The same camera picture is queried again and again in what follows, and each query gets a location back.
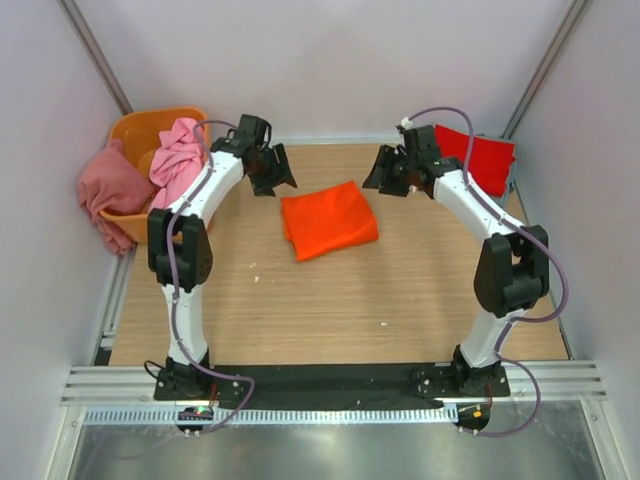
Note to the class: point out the orange plastic basket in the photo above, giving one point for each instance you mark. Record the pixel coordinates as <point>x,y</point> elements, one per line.
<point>139,134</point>

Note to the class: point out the light pink crumpled shirt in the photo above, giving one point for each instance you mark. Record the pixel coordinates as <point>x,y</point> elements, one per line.
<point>176,163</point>

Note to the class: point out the left corner aluminium post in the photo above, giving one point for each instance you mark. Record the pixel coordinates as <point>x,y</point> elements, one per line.
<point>95,53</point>

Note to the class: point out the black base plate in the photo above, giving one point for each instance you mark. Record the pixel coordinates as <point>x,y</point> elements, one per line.
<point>326,387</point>

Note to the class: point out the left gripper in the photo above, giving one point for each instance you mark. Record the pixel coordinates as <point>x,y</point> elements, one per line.
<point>280,176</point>

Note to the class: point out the corner aluminium post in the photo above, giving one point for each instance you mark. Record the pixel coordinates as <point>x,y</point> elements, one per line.
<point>95,53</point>
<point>559,41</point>

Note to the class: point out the right corner aluminium post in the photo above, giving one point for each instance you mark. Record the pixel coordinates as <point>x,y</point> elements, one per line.
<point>559,41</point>

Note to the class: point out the orange t-shirt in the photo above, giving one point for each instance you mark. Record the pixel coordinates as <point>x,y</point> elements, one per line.
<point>328,220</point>

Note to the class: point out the folded grey t-shirt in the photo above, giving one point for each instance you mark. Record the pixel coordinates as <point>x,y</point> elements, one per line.
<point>507,192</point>

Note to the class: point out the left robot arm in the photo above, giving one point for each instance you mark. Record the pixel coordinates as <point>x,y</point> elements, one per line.
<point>179,251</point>

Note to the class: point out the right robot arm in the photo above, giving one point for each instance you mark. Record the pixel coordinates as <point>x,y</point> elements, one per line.
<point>512,272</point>

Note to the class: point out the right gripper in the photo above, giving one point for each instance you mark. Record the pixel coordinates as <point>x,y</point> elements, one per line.
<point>380,173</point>

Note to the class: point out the folded red t-shirt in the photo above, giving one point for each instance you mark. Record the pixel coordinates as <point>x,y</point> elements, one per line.
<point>453,143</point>

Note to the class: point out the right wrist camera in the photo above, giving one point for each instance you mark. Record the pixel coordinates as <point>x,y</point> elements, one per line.
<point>406,121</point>

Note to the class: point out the white slotted cable duct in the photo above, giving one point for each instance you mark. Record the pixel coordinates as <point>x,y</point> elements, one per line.
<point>199,415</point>

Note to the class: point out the dusty pink crumpled shirt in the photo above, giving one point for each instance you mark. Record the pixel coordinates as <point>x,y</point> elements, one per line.
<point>110,183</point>

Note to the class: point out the aluminium rail frame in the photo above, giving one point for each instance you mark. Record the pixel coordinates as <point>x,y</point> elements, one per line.
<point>380,304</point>

